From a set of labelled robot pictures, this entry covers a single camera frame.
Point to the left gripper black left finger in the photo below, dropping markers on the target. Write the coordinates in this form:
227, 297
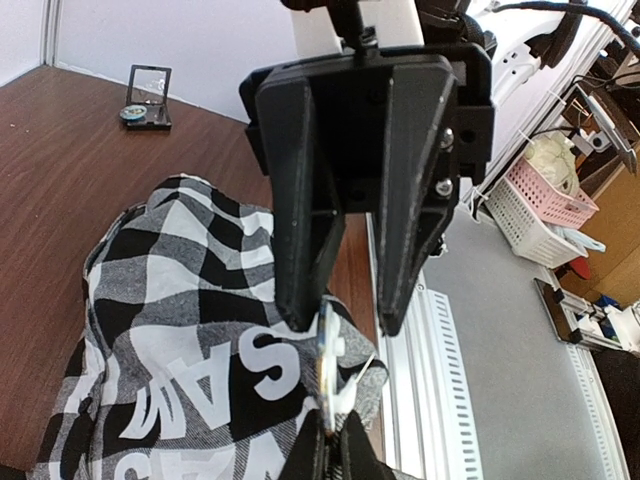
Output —
308, 458

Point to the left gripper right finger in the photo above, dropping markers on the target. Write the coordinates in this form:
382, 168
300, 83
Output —
353, 456

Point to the pink plastic basket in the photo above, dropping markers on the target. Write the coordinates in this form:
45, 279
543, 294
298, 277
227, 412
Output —
550, 204

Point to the small black brooch box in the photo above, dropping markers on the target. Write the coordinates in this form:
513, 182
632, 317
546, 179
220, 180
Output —
149, 85

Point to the black white checkered shirt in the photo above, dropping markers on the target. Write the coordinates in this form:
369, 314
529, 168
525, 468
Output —
185, 368

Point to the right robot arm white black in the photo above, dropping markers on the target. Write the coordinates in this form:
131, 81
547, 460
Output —
439, 22

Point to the round silver brooch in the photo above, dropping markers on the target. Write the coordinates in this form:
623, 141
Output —
133, 113

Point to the white round brooch backing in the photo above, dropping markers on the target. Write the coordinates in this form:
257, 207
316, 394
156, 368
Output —
344, 400

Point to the round gold brooch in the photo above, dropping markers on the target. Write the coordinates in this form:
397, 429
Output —
330, 346

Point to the right aluminium corner post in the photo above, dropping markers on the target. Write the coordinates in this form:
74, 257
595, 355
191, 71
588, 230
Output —
50, 31

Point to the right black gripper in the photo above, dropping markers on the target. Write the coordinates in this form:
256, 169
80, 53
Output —
351, 133

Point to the white plastic basket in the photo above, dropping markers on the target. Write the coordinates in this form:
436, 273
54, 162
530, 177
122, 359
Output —
528, 236

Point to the aluminium front rail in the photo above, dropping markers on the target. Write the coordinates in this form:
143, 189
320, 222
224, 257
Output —
428, 422

